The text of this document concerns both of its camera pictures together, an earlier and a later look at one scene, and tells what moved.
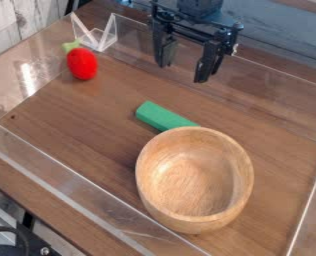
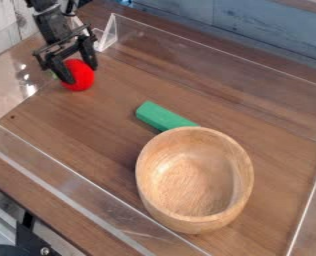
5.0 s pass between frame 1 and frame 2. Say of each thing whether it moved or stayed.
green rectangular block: stayed
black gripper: moved
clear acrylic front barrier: stayed
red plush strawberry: moved
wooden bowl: stayed
